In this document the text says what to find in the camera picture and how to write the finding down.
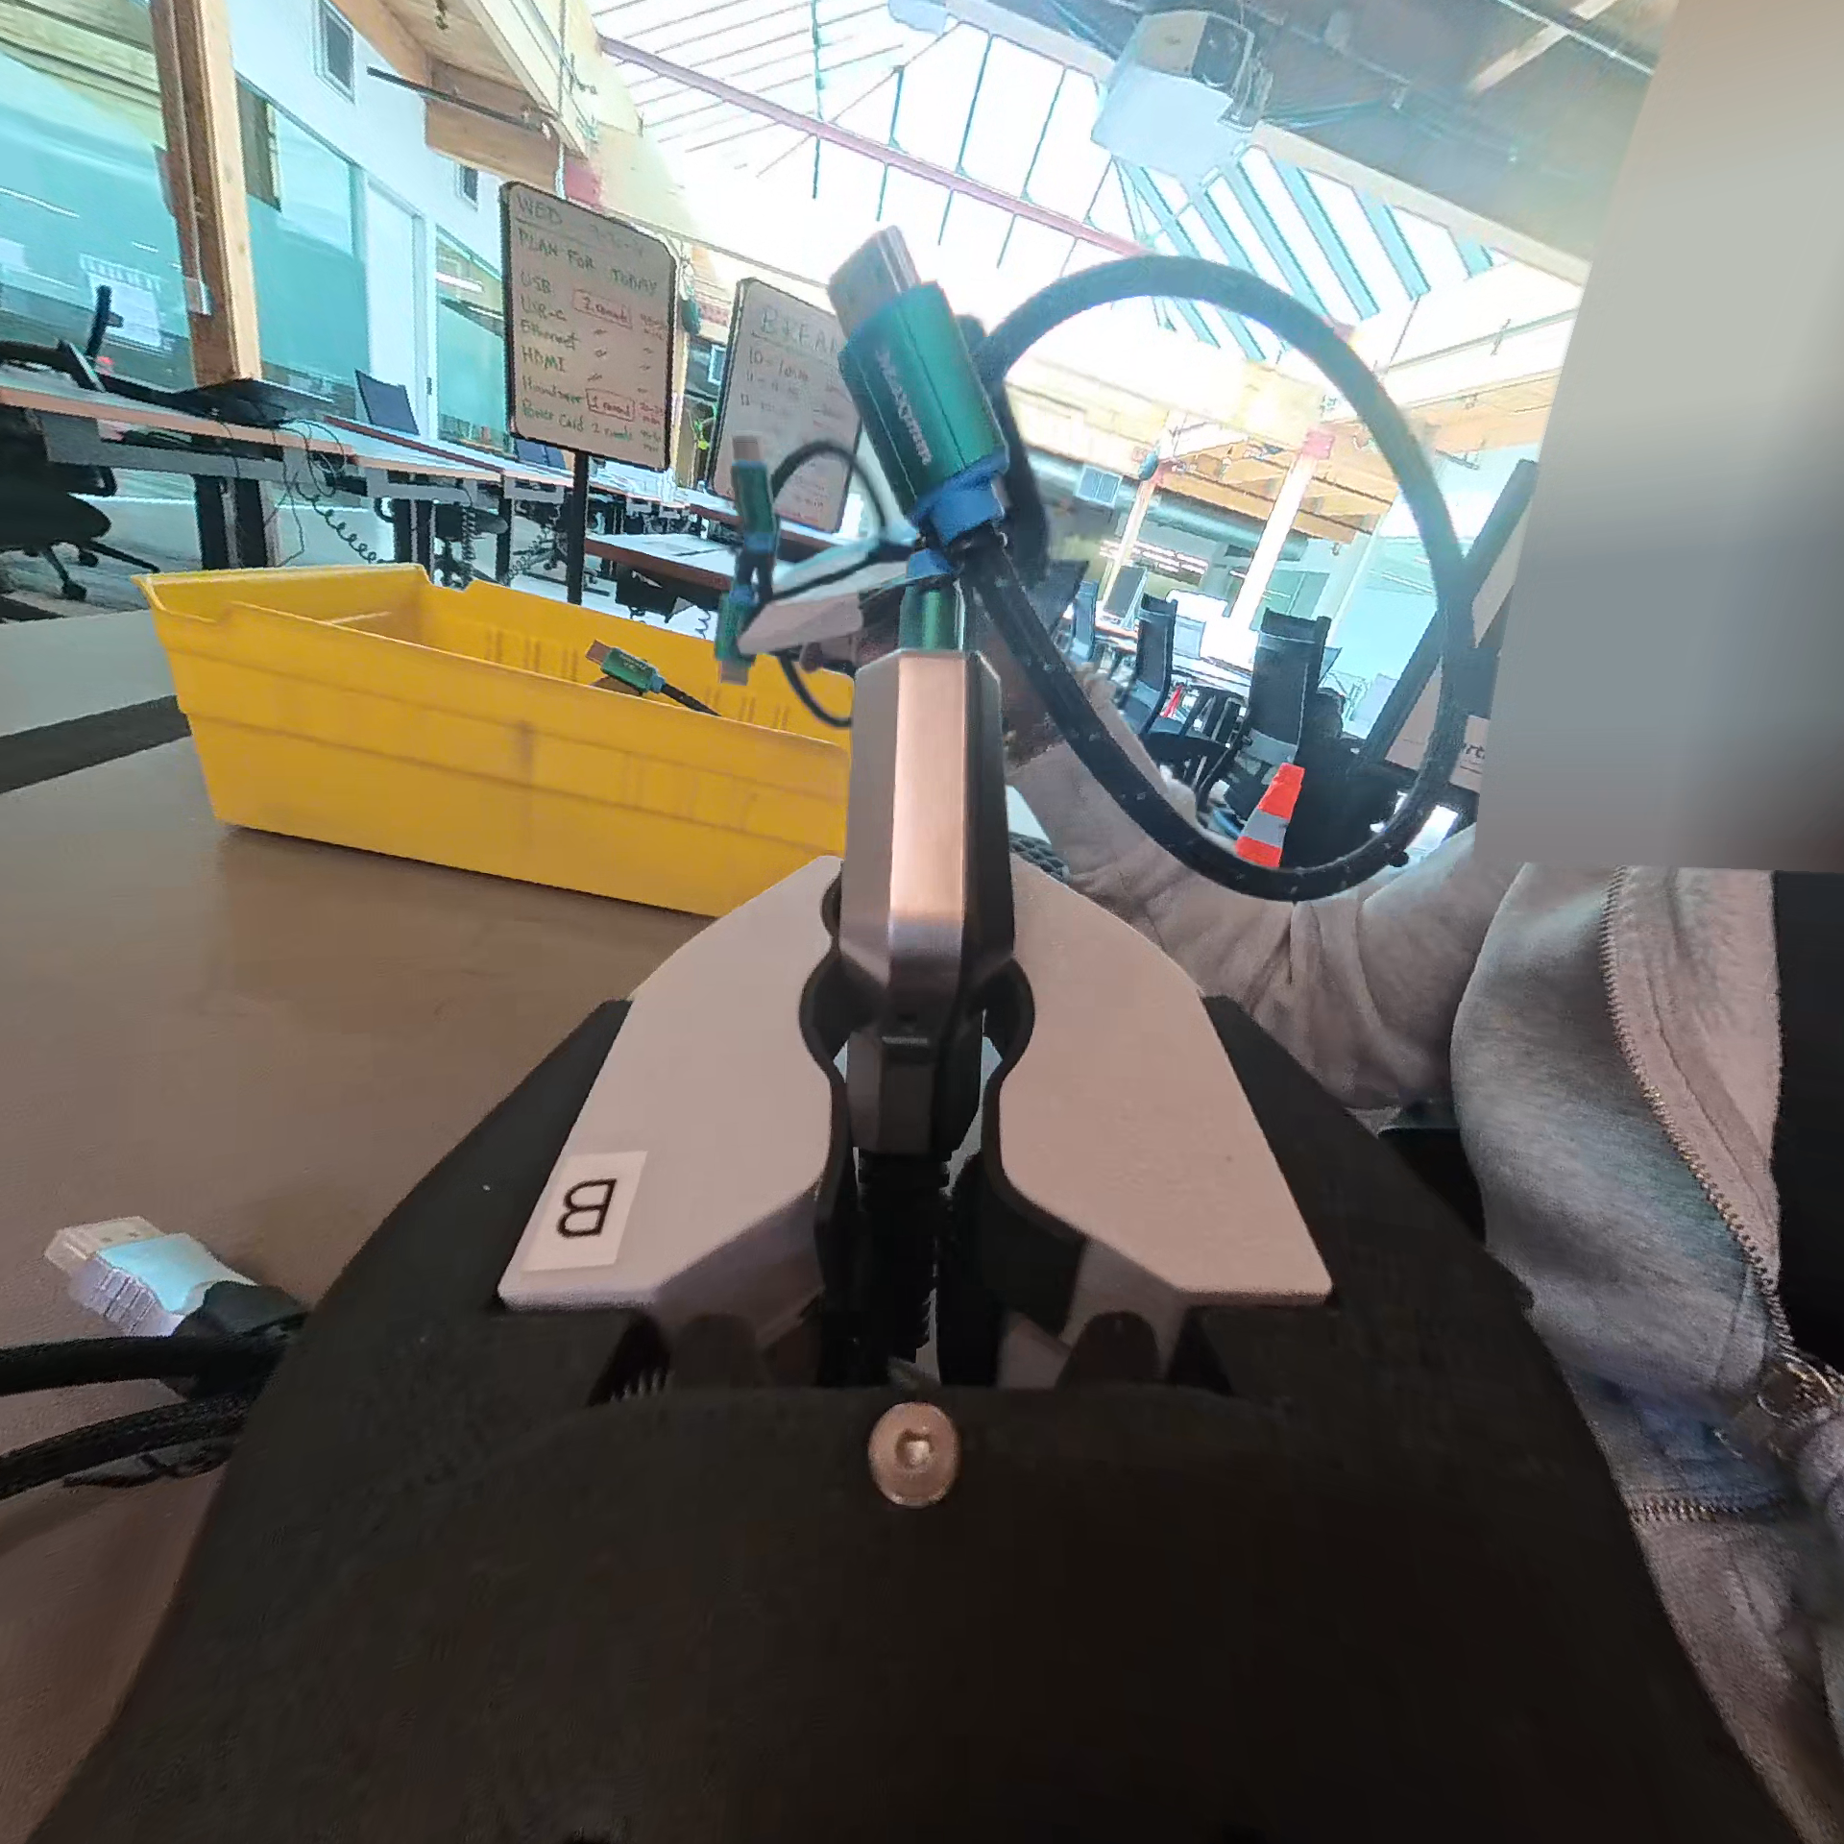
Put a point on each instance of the large yellow plastic bin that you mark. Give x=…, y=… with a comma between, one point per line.
x=475, y=721

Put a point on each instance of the black office chair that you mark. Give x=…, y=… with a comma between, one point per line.
x=1296, y=693

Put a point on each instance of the black and white code sign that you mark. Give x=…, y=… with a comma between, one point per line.
x=1468, y=757

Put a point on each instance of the black hdmi switch box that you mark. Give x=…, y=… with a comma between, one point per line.
x=923, y=836

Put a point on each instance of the black padded chair armrest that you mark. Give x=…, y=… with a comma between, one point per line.
x=1040, y=856

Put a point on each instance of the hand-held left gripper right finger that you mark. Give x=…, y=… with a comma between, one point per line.
x=1153, y=1125

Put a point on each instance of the orange traffic cone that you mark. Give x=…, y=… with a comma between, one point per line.
x=1272, y=821

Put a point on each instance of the whiteboard on stand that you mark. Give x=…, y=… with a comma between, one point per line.
x=786, y=389
x=591, y=318

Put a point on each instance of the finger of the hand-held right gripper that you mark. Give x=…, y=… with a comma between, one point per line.
x=843, y=570
x=815, y=623

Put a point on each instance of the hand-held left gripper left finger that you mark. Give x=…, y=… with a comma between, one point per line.
x=677, y=1125

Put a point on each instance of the person's right forearm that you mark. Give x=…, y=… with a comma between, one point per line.
x=1238, y=923

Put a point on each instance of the wooden post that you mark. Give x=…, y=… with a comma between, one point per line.
x=208, y=188

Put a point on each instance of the white ceiling projector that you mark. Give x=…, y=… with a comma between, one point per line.
x=1174, y=86

